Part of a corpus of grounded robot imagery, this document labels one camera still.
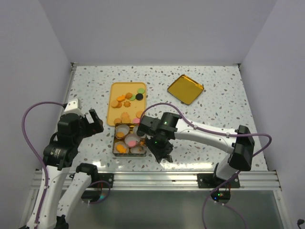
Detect orange flower cookie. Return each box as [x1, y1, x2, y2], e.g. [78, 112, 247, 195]
[115, 132, 125, 139]

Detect pink round cookie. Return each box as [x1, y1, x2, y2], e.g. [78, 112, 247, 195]
[127, 140, 137, 148]
[132, 118, 140, 124]

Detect black sandwich cookie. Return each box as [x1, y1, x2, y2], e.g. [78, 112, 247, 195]
[135, 93, 143, 101]

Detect gold tin lid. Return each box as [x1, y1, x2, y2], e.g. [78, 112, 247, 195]
[167, 74, 204, 105]

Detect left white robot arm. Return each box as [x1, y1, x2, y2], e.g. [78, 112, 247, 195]
[24, 109, 104, 229]

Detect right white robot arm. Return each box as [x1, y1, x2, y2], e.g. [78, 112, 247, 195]
[139, 112, 255, 187]

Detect white paper cup bottom right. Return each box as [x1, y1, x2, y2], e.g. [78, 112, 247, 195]
[130, 146, 146, 155]

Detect white paper cup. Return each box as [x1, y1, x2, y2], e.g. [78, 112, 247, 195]
[132, 125, 140, 136]
[115, 125, 130, 137]
[113, 141, 129, 154]
[130, 146, 146, 155]
[124, 134, 140, 146]

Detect white paper cup top left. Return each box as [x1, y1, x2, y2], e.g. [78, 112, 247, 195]
[115, 125, 130, 137]

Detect white paper cup centre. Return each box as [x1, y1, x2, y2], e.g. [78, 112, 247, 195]
[124, 134, 140, 146]

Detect white paper cup top right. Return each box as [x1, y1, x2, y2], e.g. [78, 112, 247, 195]
[132, 125, 140, 136]

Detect white paper cup bottom left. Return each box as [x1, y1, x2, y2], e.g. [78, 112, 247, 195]
[113, 141, 129, 154]

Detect green gold cookie tin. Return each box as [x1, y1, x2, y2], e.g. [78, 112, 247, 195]
[112, 124, 147, 157]

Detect orange round cookie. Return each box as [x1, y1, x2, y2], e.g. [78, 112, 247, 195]
[136, 111, 142, 118]

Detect yellow plastic tray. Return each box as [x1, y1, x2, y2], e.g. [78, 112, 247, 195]
[107, 82, 147, 126]

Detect green round cookie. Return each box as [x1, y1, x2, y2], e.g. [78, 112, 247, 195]
[137, 88, 145, 94]

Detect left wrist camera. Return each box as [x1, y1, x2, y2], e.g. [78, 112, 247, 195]
[63, 98, 83, 116]

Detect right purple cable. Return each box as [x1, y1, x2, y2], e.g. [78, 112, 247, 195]
[138, 103, 273, 229]

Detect purple cable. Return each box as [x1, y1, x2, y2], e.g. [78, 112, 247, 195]
[138, 103, 273, 229]
[21, 101, 111, 229]

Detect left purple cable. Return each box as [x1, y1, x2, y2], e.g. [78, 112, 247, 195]
[21, 101, 111, 229]

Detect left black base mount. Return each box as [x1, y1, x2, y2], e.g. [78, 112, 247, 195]
[88, 173, 114, 190]

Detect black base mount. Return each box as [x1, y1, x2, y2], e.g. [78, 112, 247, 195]
[197, 173, 241, 189]
[88, 173, 114, 190]

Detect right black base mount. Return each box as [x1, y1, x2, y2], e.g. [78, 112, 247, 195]
[197, 173, 241, 189]

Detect aluminium rail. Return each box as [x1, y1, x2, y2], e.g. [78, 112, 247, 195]
[33, 170, 282, 191]

